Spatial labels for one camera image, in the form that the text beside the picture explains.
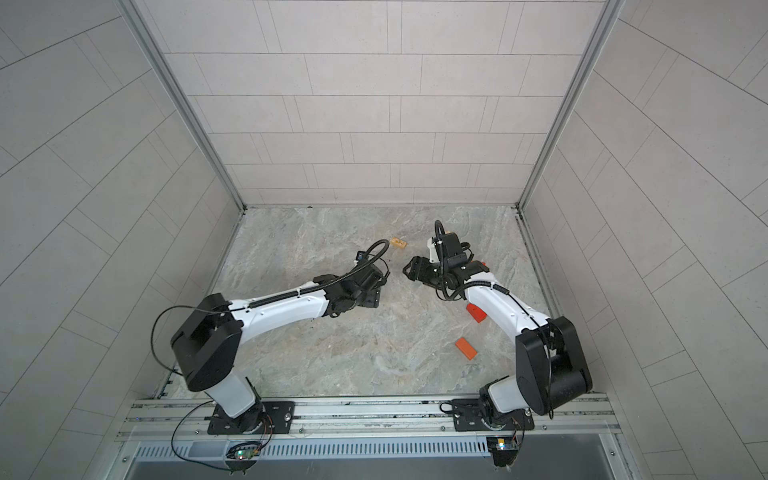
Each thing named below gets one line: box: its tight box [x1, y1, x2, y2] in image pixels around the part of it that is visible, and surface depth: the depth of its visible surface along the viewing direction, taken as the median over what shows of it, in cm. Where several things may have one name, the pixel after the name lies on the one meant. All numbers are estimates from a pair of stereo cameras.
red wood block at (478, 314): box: [466, 303, 488, 323], surface depth 87 cm
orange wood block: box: [454, 337, 478, 361], surface depth 84 cm
